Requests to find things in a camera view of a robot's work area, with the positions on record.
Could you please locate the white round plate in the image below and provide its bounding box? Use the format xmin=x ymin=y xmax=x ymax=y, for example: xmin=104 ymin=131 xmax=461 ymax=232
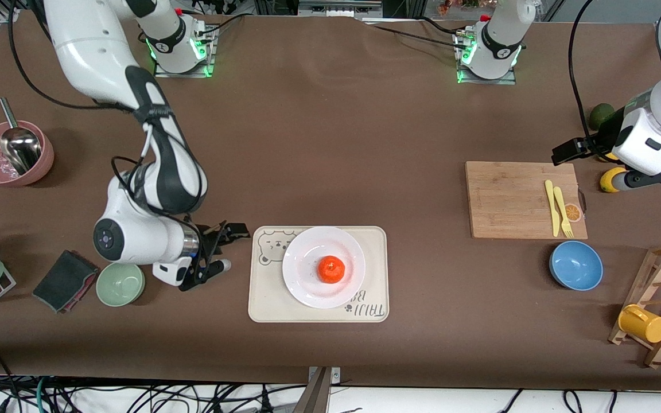
xmin=282 ymin=226 xmax=366 ymax=310

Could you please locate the orange fruit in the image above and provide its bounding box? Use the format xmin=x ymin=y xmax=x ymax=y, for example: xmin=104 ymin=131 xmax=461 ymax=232
xmin=317 ymin=256 xmax=346 ymax=285

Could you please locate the short black table cable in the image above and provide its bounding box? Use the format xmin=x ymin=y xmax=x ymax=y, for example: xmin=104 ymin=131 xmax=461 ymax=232
xmin=196 ymin=13 xmax=245 ymax=36

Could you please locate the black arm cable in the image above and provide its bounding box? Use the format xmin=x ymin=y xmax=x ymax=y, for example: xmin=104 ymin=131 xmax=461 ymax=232
xmin=569 ymin=0 xmax=598 ymax=150
xmin=6 ymin=0 xmax=153 ymax=196

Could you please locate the dark grey folded cloth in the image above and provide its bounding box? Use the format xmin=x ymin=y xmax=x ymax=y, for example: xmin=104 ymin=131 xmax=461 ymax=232
xmin=32 ymin=250 xmax=99 ymax=314

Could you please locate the yellow plastic knife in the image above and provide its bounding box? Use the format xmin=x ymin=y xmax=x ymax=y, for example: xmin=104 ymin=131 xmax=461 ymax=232
xmin=545 ymin=180 xmax=561 ymax=237

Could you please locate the long black table cable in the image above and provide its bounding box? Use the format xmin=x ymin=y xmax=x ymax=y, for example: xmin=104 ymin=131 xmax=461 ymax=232
xmin=365 ymin=22 xmax=469 ymax=49

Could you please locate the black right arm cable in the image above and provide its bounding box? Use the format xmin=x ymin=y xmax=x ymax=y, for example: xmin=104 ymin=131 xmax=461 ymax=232
xmin=6 ymin=0 xmax=153 ymax=196

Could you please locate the metal scoop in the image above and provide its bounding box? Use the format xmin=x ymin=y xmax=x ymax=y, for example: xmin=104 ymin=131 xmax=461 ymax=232
xmin=0 ymin=98 xmax=42 ymax=174

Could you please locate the blue bowl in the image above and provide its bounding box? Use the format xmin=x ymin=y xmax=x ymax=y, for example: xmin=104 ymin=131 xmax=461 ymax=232
xmin=549 ymin=241 xmax=604 ymax=291

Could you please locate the yellow plastic fork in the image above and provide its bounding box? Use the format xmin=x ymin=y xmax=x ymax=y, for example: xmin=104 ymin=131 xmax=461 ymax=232
xmin=554 ymin=186 xmax=574 ymax=239

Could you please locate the wooden cutting board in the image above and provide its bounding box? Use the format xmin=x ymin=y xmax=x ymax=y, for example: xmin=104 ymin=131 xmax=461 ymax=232
xmin=465 ymin=161 xmax=588 ymax=240

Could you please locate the grey metal stand pole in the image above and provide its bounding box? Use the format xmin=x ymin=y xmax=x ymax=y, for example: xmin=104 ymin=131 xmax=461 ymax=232
xmin=299 ymin=367 xmax=334 ymax=413

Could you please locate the cream tray with bear print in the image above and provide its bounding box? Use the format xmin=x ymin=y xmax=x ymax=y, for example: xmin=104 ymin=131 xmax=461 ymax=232
xmin=248 ymin=226 xmax=390 ymax=323

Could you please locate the yellow mug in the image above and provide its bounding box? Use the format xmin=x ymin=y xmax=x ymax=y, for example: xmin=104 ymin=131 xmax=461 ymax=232
xmin=618 ymin=305 xmax=661 ymax=344

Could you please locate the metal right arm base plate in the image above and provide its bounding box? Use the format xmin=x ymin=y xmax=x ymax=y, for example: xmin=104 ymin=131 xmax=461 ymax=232
xmin=154 ymin=26 xmax=216 ymax=78

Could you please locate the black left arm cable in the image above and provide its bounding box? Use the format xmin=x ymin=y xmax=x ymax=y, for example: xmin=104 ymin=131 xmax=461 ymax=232
xmin=569 ymin=0 xmax=598 ymax=150

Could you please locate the green bowl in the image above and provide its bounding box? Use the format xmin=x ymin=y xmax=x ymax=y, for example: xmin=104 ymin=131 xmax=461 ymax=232
xmin=96 ymin=261 xmax=146 ymax=307

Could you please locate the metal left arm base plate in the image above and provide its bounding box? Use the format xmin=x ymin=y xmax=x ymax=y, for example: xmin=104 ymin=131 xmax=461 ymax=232
xmin=456 ymin=32 xmax=518 ymax=85

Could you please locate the green lime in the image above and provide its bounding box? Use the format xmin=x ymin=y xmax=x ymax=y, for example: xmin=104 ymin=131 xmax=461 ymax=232
xmin=589 ymin=103 xmax=616 ymax=131

